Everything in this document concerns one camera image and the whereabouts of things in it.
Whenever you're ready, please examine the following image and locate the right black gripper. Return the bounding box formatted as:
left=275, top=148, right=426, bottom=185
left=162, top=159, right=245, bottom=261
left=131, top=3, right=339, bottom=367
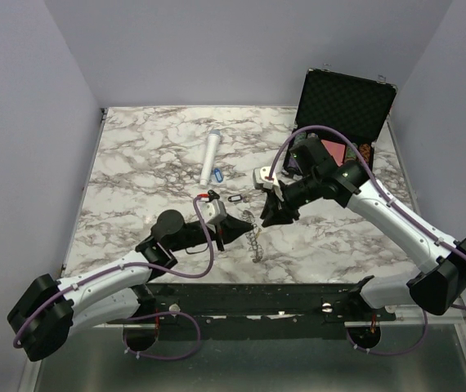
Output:
left=260, top=172, right=321, bottom=228

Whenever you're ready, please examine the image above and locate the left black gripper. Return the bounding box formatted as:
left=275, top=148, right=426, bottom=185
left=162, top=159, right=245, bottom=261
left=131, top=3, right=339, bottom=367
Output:
left=170, top=213, right=254, bottom=253

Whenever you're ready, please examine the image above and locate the large metal keyring disc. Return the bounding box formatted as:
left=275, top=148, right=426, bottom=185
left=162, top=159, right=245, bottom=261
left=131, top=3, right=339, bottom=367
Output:
left=242, top=210, right=263, bottom=263

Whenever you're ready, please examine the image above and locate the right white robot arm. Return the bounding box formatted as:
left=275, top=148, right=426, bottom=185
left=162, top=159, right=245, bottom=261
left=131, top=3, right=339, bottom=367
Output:
left=253, top=139, right=466, bottom=320

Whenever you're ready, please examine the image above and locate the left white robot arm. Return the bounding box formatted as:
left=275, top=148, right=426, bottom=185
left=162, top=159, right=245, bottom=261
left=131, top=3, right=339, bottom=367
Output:
left=7, top=210, right=253, bottom=362

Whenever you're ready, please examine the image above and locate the black key tag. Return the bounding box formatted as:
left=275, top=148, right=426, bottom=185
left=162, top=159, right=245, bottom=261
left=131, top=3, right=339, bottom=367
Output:
left=228, top=194, right=244, bottom=203

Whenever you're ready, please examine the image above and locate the black key fob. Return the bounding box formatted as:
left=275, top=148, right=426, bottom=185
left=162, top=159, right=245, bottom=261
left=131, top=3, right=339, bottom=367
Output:
left=208, top=189, right=220, bottom=199

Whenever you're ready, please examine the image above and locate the blue key tag far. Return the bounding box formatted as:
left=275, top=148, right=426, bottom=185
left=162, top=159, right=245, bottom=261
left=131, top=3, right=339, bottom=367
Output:
left=213, top=168, right=223, bottom=183

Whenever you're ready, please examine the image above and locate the pink playing card deck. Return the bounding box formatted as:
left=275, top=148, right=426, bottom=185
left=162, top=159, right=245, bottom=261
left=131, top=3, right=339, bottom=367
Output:
left=321, top=140, right=346, bottom=166

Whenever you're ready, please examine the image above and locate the white microphone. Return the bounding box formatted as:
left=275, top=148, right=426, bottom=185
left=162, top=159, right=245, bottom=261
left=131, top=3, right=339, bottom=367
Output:
left=199, top=130, right=222, bottom=186

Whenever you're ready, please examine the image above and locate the black poker chip case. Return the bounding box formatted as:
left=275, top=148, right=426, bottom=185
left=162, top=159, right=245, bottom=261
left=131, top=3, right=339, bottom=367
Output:
left=292, top=69, right=397, bottom=167

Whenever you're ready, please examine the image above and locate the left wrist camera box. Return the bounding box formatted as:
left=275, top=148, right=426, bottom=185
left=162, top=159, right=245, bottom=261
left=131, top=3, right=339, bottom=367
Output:
left=201, top=199, right=227, bottom=225

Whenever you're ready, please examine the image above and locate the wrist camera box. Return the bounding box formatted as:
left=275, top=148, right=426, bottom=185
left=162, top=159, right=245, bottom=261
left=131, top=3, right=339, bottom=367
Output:
left=201, top=199, right=227, bottom=225
left=253, top=167, right=283, bottom=200

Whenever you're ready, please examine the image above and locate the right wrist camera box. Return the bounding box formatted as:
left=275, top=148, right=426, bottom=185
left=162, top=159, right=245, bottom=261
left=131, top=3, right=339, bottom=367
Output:
left=253, top=167, right=283, bottom=200

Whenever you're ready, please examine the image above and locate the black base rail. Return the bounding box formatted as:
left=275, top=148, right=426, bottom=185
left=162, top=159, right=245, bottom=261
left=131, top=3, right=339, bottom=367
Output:
left=127, top=283, right=396, bottom=341

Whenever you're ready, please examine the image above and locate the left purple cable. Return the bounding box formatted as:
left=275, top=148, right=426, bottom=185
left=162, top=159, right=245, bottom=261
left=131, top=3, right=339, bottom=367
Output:
left=14, top=194, right=217, bottom=363

